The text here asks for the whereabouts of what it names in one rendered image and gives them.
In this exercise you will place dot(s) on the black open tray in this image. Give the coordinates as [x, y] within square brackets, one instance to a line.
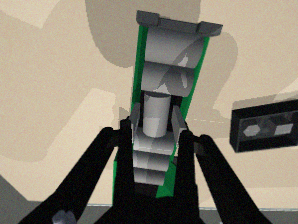
[264, 139]

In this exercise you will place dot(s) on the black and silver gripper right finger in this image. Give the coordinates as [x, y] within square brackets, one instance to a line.
[233, 203]

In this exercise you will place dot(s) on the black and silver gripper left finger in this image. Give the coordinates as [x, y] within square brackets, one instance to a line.
[67, 203]

